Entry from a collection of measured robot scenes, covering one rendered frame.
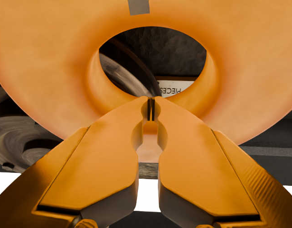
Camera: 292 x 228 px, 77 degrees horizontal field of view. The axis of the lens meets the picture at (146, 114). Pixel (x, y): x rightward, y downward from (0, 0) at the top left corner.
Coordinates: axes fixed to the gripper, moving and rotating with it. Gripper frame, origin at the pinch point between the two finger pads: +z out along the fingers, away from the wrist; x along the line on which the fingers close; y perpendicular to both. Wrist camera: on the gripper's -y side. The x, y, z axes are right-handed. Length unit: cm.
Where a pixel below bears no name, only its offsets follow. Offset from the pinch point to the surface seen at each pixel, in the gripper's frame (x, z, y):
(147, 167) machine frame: -2, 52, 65
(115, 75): -6.6, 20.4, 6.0
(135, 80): -3.1, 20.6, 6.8
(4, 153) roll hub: -30.9, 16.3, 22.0
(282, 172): 517, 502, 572
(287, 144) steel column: 370, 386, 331
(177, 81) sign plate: 6.6, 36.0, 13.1
